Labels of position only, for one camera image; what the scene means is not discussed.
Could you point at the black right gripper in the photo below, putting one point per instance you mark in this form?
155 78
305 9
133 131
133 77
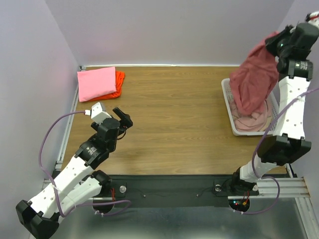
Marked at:
273 41

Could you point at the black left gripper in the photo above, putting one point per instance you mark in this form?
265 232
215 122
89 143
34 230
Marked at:
126 122

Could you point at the dusty red t shirt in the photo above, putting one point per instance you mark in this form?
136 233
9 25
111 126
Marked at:
254 80

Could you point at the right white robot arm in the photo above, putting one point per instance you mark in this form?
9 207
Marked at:
287 143

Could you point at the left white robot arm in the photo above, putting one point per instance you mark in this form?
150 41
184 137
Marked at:
79 180

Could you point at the folded orange t shirt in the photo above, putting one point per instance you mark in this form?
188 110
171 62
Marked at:
120 76

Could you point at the folded light pink t shirt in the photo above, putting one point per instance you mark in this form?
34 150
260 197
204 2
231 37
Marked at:
96 83

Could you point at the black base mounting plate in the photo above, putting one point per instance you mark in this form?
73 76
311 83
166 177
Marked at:
170 191

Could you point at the pale pink clothes in basket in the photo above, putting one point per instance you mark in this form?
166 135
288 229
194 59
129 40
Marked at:
254 122

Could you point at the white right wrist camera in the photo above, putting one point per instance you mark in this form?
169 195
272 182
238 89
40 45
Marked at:
313 18

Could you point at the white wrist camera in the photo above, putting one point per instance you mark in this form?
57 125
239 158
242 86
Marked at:
313 18
98 113

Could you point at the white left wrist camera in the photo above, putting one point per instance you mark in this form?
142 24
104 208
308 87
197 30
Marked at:
98 113

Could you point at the aluminium frame rail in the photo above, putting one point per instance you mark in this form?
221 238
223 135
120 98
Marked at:
148 119

